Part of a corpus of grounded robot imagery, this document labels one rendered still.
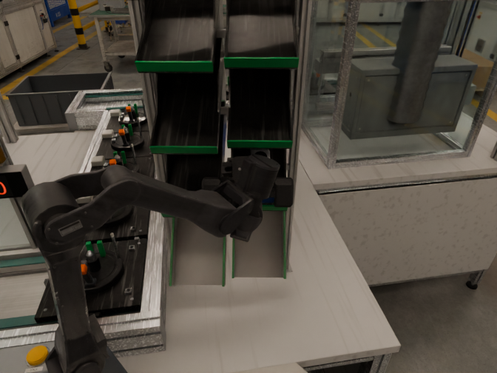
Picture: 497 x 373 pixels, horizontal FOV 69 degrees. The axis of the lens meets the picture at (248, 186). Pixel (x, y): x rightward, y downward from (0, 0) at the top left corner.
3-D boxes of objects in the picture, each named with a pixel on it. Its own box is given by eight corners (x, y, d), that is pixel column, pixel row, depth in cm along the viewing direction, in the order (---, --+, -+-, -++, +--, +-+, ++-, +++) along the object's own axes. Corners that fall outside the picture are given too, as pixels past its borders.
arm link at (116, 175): (39, 242, 40) (83, 158, 39) (24, 206, 45) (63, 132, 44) (219, 268, 61) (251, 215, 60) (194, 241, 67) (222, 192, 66)
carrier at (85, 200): (148, 239, 109) (140, 206, 102) (63, 248, 106) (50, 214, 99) (152, 194, 129) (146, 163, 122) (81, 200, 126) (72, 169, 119)
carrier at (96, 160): (152, 193, 130) (146, 163, 123) (81, 199, 126) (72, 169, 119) (155, 160, 149) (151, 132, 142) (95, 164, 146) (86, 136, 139)
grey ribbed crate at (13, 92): (109, 121, 262) (102, 89, 249) (17, 126, 253) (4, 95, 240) (117, 100, 296) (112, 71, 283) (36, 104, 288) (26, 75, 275)
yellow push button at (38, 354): (46, 366, 77) (44, 360, 76) (26, 369, 76) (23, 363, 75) (52, 348, 80) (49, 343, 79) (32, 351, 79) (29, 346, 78)
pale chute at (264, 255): (284, 277, 92) (285, 278, 88) (232, 277, 92) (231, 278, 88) (283, 170, 98) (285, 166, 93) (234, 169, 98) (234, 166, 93)
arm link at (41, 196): (28, 215, 38) (91, 200, 42) (15, 184, 43) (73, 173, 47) (69, 394, 54) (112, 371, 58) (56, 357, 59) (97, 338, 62)
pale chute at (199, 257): (225, 285, 90) (224, 286, 86) (172, 284, 90) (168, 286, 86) (228, 175, 96) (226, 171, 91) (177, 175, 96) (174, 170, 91)
